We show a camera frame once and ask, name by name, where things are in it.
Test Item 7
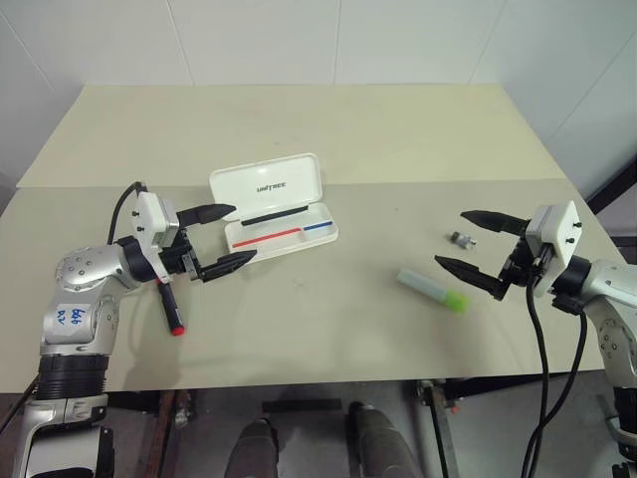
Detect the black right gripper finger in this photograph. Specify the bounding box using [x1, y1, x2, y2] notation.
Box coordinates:
[433, 254, 504, 301]
[460, 209, 531, 235]

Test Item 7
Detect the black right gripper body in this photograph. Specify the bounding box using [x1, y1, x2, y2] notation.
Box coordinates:
[495, 232, 548, 302]

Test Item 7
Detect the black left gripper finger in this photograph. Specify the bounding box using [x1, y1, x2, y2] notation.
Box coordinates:
[175, 202, 237, 228]
[198, 249, 258, 284]

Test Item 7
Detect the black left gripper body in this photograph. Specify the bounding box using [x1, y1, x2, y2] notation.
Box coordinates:
[156, 226, 205, 283]

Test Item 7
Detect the white open pencil case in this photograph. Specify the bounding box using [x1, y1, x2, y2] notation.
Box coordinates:
[207, 152, 341, 261]

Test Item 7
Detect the green highlighter pen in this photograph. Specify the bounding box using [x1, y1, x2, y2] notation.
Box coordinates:
[395, 268, 472, 315]

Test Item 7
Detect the black marker with red cap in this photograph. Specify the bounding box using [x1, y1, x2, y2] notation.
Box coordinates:
[155, 279, 186, 337]

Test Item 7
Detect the dark rounded robot foot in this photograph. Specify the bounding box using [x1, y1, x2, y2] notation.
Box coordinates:
[227, 418, 283, 478]
[345, 400, 420, 478]

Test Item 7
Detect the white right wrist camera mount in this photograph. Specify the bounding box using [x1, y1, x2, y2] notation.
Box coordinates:
[525, 199, 581, 295]

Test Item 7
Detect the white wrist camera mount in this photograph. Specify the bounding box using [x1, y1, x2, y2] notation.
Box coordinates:
[133, 190, 180, 285]
[525, 199, 581, 295]

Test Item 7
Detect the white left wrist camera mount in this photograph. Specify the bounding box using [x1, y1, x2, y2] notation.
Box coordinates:
[133, 190, 180, 285]

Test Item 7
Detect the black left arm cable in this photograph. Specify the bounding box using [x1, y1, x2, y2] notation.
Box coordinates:
[106, 181, 149, 246]

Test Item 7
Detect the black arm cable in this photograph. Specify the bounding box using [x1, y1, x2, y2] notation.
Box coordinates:
[514, 268, 589, 478]
[106, 181, 149, 246]

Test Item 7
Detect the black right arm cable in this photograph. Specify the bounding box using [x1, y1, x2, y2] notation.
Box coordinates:
[514, 268, 589, 478]

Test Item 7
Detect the black metal table frame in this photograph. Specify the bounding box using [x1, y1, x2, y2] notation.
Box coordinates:
[412, 375, 613, 478]

